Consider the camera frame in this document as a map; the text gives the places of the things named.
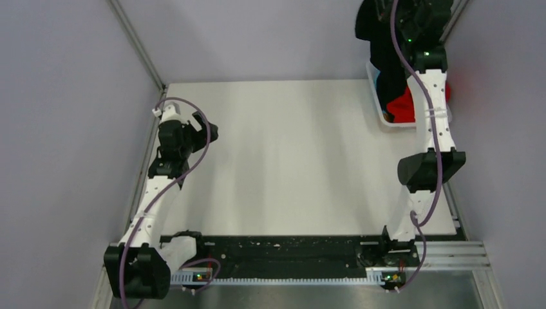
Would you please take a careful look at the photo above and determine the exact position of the black t shirt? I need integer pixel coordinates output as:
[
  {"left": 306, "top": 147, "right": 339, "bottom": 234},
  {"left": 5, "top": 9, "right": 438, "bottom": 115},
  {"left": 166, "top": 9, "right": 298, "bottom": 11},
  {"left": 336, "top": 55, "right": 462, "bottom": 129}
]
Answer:
[{"left": 355, "top": 1, "right": 407, "bottom": 108}]

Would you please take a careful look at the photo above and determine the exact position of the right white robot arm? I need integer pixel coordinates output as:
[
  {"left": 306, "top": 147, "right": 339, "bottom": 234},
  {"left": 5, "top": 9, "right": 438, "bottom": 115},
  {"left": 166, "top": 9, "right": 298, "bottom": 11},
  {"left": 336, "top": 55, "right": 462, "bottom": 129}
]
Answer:
[{"left": 376, "top": 1, "right": 466, "bottom": 265}]

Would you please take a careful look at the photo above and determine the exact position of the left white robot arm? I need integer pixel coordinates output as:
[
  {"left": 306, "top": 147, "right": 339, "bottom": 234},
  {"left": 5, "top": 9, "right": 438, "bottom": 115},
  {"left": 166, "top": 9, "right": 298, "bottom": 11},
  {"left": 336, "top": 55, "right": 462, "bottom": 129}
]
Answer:
[{"left": 104, "top": 104, "right": 218, "bottom": 300}]

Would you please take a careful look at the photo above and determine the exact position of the white plastic basket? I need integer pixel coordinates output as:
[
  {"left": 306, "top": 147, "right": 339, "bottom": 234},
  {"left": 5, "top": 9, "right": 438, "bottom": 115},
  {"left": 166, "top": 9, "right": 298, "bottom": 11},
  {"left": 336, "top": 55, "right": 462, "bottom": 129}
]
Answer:
[{"left": 366, "top": 60, "right": 454, "bottom": 129}]

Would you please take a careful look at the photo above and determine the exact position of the red t shirt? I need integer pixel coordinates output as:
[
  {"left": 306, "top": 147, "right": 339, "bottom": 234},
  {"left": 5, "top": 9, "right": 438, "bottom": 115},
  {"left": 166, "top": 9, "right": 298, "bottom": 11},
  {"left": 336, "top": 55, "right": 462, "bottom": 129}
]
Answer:
[{"left": 386, "top": 83, "right": 452, "bottom": 124}]

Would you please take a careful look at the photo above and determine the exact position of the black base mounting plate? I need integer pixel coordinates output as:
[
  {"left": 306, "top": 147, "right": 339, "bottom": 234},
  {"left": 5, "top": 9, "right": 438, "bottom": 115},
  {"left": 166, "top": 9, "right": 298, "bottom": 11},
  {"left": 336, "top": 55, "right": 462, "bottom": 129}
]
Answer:
[{"left": 160, "top": 232, "right": 421, "bottom": 283}]

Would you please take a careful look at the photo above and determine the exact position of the white slotted cable duct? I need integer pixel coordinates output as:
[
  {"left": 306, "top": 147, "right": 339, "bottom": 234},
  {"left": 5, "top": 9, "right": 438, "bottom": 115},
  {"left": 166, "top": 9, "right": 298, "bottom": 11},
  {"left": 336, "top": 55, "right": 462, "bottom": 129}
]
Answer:
[{"left": 170, "top": 268, "right": 402, "bottom": 286}]

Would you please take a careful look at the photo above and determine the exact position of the aluminium frame rail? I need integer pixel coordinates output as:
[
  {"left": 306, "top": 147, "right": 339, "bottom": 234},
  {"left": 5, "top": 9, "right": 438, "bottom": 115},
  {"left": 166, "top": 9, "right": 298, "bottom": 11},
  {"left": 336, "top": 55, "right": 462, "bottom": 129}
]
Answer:
[{"left": 422, "top": 241, "right": 491, "bottom": 272}]

